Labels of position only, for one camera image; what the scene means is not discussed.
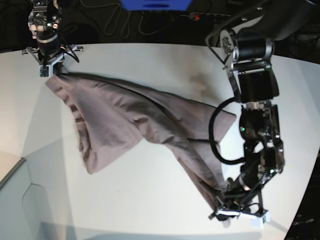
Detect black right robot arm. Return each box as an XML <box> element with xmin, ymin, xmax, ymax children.
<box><xmin>28</xmin><ymin>0</ymin><xmax>62</xmax><ymax>65</ymax></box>

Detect grey looped cable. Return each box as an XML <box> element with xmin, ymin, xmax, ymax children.
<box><xmin>103</xmin><ymin>4</ymin><xmax>176</xmax><ymax>39</ymax></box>

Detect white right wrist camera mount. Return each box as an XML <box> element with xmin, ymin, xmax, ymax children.
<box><xmin>21</xmin><ymin>44</ymin><xmax>84</xmax><ymax>78</ymax></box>

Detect mauve grey t-shirt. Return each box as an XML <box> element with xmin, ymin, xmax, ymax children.
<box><xmin>46</xmin><ymin>73</ymin><xmax>226</xmax><ymax>209</ymax></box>

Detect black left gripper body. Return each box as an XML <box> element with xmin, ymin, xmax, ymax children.
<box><xmin>216</xmin><ymin>178</ymin><xmax>264</xmax><ymax>212</ymax></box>

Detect blue plastic bin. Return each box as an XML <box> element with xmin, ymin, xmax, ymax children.
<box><xmin>120</xmin><ymin>0</ymin><xmax>192</xmax><ymax>11</ymax></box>

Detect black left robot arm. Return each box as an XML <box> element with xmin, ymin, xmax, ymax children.
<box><xmin>208</xmin><ymin>0</ymin><xmax>320</xmax><ymax>221</ymax></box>

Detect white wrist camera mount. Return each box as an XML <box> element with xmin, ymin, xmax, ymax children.
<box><xmin>21</xmin><ymin>44</ymin><xmax>84</xmax><ymax>78</ymax></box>
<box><xmin>208</xmin><ymin>205</ymin><xmax>270</xmax><ymax>224</ymax></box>

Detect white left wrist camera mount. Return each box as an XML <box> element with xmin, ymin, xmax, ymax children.
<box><xmin>208</xmin><ymin>205</ymin><xmax>270</xmax><ymax>224</ymax></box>

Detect black power strip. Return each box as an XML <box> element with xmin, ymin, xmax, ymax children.
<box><xmin>188</xmin><ymin>12</ymin><xmax>230</xmax><ymax>24</ymax></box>

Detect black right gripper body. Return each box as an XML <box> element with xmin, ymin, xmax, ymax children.
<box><xmin>36</xmin><ymin>36</ymin><xmax>64</xmax><ymax>63</ymax></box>

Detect white cardboard box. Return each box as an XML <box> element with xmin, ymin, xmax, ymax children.
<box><xmin>0</xmin><ymin>158</ymin><xmax>50</xmax><ymax>240</ymax></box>

